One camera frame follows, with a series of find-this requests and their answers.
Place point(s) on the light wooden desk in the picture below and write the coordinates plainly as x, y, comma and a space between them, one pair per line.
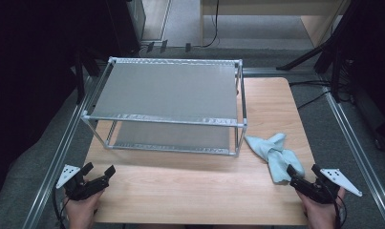
260, 8

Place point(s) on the aluminium floor rail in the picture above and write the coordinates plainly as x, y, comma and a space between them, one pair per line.
355, 143
276, 71
59, 159

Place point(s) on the metal rack with grey shelves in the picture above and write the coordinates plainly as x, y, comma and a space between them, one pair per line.
164, 92

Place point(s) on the person's right hand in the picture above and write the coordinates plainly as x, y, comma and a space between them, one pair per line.
320, 216

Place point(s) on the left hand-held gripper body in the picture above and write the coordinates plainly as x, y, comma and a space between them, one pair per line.
81, 189

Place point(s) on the black metal stand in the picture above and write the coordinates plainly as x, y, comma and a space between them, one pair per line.
80, 82

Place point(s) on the black tripod stand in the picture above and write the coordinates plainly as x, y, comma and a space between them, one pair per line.
308, 53

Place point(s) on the light blue cloth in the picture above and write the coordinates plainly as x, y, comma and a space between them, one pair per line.
276, 156

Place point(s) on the small black floor block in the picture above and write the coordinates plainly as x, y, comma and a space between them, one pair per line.
188, 47
163, 46
150, 47

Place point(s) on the dark computer tower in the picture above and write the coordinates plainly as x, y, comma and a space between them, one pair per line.
126, 25

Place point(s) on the person's left hand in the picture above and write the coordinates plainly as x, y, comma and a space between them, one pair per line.
81, 213

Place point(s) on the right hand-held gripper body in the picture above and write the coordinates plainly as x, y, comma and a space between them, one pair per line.
320, 192

